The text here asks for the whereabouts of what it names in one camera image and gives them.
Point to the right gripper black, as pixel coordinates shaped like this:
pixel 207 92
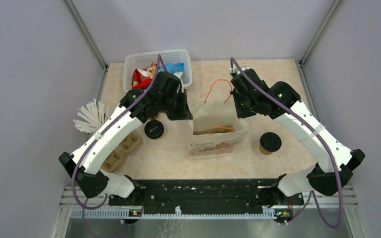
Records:
pixel 240 113

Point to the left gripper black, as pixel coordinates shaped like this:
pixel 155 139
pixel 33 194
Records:
pixel 184 113

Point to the beige paper bag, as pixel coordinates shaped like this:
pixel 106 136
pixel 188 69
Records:
pixel 209 115

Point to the black cup lid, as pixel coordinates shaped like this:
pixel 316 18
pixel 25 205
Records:
pixel 271 141

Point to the brown paper coffee cup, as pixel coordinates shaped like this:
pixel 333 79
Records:
pixel 263 150

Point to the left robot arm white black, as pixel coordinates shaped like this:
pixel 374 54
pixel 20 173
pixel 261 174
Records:
pixel 84 164

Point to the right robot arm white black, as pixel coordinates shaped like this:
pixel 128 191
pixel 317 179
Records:
pixel 283 105

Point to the black lid stack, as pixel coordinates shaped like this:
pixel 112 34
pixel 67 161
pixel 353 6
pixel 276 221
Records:
pixel 154 129

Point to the blue cloth toy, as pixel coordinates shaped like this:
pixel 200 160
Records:
pixel 177 69

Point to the red cloth toy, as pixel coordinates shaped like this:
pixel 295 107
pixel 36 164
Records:
pixel 141 78

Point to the white plastic basket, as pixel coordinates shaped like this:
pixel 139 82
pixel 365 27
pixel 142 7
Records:
pixel 143 60

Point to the brown pulp cup carrier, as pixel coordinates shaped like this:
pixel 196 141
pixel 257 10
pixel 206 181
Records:
pixel 119 155

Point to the white wrapped straws bundle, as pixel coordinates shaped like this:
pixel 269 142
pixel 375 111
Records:
pixel 92 116

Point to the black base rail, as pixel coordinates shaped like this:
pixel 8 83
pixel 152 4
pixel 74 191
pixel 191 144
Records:
pixel 207 196

